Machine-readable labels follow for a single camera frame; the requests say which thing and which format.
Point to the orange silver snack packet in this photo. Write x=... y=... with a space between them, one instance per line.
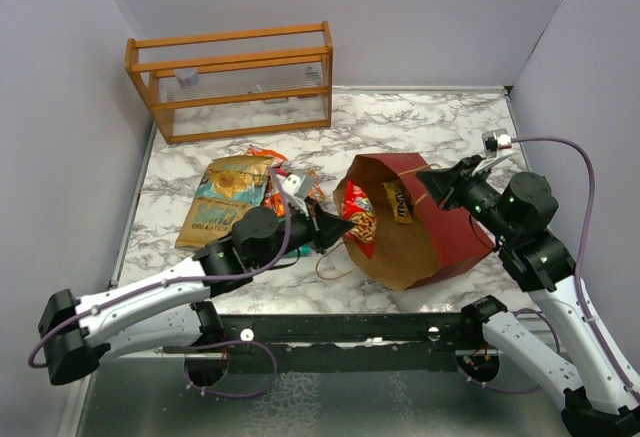
x=272 y=198

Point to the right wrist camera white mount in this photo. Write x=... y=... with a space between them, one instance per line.
x=498 y=146

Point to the teal Fox's candy bag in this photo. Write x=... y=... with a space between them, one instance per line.
x=302 y=251

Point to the orange wooden rack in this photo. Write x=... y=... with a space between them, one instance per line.
x=251 y=82

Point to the gold teal chips bag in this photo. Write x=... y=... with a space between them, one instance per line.
x=229 y=187

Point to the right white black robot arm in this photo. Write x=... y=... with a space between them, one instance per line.
x=592 y=383

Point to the red brown paper bag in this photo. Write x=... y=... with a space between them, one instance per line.
x=438 y=245

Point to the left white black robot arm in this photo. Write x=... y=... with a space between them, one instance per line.
x=78 y=332

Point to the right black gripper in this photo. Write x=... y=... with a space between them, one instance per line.
x=447 y=185

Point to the small patterned cup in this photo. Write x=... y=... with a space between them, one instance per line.
x=187 y=77

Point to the orange white snack packet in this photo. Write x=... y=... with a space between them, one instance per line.
x=277 y=159

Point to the red pretzel snack bag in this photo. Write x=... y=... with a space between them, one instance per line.
x=356 y=207

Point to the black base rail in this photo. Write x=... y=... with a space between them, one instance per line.
x=256 y=344

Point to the yellow M&M's candy bag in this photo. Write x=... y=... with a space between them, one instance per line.
x=398 y=201

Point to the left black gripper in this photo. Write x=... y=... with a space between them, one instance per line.
x=324 y=229

